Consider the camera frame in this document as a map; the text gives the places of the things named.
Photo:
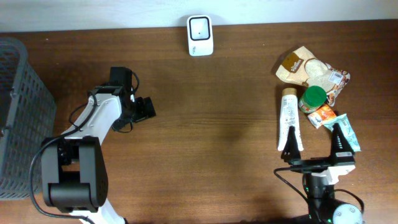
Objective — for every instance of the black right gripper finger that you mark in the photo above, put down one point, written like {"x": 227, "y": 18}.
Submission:
{"x": 291, "y": 151}
{"x": 339, "y": 145}

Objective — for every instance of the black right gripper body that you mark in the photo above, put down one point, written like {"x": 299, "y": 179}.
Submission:
{"x": 311, "y": 165}

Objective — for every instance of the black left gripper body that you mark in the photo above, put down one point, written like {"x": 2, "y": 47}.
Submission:
{"x": 145, "y": 108}

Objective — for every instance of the teal snack packet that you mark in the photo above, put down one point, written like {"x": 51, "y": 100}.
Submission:
{"x": 346, "y": 129}

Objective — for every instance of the orange tissue packet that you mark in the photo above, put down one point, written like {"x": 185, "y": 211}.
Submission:
{"x": 321, "y": 115}

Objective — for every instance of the white tube with brown cap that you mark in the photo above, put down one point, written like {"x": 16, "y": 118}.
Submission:
{"x": 289, "y": 116}

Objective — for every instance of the green lid jar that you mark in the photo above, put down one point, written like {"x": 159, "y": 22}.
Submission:
{"x": 313, "y": 98}

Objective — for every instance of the beige brown snack bag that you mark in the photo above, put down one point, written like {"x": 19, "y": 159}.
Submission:
{"x": 301, "y": 67}

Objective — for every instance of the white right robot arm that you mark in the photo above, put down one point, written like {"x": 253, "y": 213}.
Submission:
{"x": 323, "y": 206}

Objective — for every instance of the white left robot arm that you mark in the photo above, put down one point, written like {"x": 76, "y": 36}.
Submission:
{"x": 74, "y": 176}

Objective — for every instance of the white barcode scanner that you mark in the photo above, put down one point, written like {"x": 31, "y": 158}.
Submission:
{"x": 200, "y": 35}

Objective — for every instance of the dark grey plastic basket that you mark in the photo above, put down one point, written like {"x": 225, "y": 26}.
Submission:
{"x": 27, "y": 117}

